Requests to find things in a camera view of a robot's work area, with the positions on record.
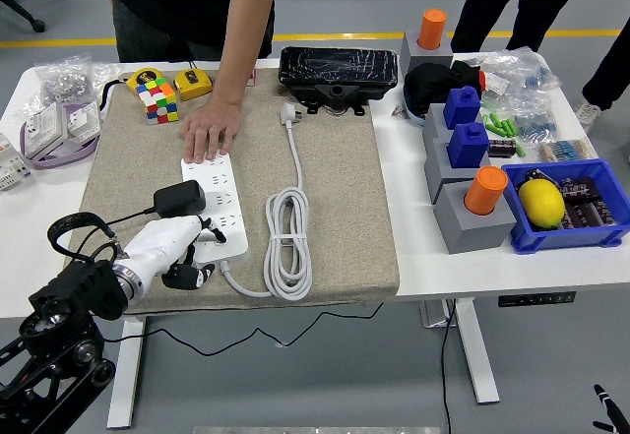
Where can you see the person's left hand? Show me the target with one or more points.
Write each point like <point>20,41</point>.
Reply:
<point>211,124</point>

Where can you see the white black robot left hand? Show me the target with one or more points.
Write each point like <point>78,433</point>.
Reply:
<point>157,244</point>

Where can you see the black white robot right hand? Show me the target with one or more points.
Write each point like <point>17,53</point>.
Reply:
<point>612,412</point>

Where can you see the black power adapter plug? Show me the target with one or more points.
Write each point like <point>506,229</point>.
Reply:
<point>179,198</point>

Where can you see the white power strip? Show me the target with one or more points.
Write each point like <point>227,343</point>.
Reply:
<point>236,252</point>

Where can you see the person's left forearm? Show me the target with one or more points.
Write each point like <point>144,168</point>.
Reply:
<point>243,35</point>

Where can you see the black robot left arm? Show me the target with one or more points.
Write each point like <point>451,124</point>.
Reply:
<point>69,306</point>

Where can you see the square yellow tape measure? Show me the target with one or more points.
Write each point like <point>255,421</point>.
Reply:
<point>193,83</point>

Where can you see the colourful puzzle cube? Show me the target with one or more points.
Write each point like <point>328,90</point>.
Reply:
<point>253,77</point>
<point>157,102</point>

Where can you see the round yellow tape measure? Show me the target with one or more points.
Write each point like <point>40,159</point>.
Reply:
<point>143,78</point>

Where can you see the empty clear plastic bag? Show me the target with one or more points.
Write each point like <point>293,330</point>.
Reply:
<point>108,74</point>

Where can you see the white socket box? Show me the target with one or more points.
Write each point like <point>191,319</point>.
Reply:
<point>83,120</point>
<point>44,130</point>

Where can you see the purple tray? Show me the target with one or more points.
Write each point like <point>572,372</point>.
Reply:
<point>59,159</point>

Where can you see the black desk control panel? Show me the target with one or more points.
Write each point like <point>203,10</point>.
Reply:
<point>536,299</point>

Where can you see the grey-brown mat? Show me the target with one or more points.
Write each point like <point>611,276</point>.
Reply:
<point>334,183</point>

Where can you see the white table leg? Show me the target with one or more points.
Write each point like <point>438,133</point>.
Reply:
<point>129,380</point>
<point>475,355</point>

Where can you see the black plastic-wrapped device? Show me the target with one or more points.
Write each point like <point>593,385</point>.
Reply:
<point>339,67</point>

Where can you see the clear bag metal screws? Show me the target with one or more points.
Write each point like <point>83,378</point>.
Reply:
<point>64,82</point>

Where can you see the white circuit breaker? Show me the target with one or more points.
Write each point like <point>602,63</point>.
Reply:
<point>10,164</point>

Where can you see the blue plastic bin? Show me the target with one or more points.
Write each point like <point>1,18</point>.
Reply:
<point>556,239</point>

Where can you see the dark brown capacitor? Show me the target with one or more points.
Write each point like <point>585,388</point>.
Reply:
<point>581,189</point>
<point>577,216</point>
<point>502,148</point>
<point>604,212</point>

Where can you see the white bowl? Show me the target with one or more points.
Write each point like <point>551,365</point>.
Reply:
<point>412,115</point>

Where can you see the grey under-desk box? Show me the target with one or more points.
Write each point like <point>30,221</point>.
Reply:
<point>433,313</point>

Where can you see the black cloth bundle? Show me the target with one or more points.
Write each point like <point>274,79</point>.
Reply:
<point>428,84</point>

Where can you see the yellow lemon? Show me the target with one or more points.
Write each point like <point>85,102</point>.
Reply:
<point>541,203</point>

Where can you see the orange cylinder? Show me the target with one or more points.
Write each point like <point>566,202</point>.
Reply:
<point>485,190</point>
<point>432,28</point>

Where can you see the black metal clip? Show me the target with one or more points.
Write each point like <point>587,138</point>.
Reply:
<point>536,175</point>

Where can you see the blue block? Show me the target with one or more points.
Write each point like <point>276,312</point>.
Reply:
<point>461,106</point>
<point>467,146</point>

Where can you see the clear bag taped resistors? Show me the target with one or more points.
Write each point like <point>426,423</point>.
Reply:
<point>566,150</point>

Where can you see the green battery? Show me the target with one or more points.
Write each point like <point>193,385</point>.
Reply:
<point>511,127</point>
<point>520,147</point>
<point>487,121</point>
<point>497,126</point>

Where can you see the clear bag blue components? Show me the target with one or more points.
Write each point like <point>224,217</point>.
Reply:
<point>522,70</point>
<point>536,119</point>

